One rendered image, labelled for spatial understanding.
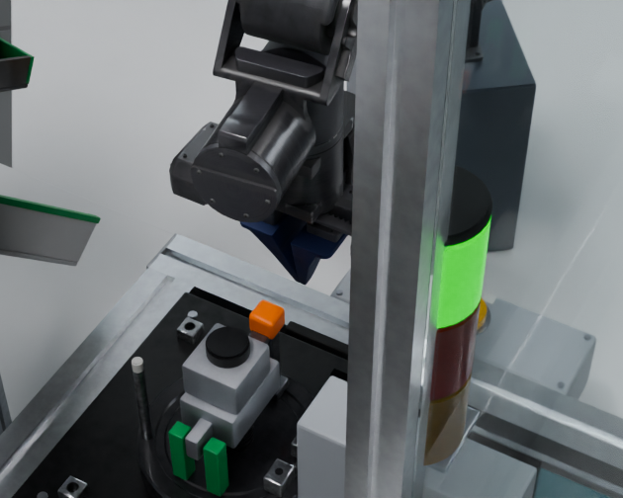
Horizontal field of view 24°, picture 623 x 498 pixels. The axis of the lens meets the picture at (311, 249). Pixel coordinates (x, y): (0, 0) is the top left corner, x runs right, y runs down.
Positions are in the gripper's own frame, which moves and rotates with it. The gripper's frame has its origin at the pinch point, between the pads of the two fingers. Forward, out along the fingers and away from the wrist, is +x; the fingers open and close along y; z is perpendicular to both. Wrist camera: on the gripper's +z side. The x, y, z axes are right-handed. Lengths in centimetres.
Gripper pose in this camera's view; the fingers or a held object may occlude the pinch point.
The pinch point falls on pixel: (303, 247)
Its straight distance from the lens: 103.4
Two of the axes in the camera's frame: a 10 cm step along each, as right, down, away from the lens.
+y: -8.7, -3.5, 3.5
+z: 4.9, -6.3, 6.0
